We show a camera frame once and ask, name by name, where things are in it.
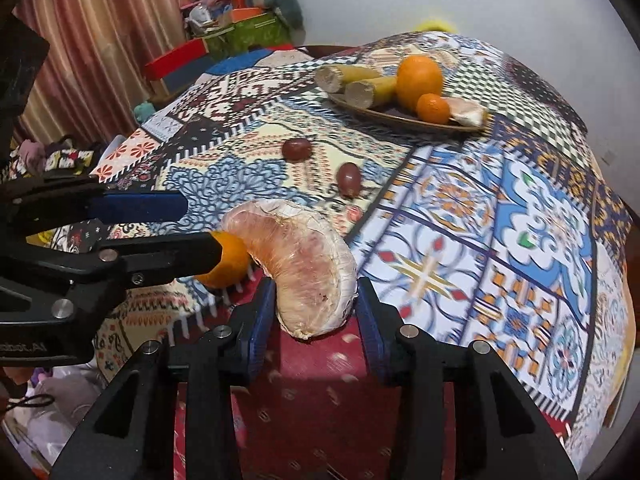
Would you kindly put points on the green patterned box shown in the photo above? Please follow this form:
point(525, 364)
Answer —
point(255, 35)

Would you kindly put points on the red box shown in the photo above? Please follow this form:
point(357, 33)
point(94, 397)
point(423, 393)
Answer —
point(180, 57)

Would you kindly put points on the teal plush toy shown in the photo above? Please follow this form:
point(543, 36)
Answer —
point(144, 111)

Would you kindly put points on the large orange with sticker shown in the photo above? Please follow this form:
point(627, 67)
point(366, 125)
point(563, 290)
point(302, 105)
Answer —
point(417, 77)

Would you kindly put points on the small tangerine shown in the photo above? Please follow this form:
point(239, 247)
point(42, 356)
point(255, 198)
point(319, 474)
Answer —
point(434, 109)

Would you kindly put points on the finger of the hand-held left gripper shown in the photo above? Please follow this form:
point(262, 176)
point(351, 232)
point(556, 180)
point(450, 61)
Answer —
point(145, 206)
point(165, 255)

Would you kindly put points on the colourful patchwork blanket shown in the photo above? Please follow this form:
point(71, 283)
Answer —
point(450, 235)

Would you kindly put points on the dark brown round plate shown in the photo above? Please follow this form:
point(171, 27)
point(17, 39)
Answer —
point(390, 116)

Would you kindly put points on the peeled pomelo segment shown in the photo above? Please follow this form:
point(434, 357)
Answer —
point(470, 112)
point(305, 270)

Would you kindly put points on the medium mandarin orange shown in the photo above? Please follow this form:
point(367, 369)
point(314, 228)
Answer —
point(232, 266)

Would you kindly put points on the striped brown curtain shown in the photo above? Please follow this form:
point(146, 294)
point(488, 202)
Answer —
point(100, 35)

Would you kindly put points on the orange box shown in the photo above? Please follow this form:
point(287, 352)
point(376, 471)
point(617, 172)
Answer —
point(250, 14)

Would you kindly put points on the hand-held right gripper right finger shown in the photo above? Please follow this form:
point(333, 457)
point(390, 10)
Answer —
point(377, 340)

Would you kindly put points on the floral patterned cloth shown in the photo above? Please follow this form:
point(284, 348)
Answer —
point(60, 157)

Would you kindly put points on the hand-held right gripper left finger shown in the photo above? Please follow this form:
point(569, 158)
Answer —
point(257, 340)

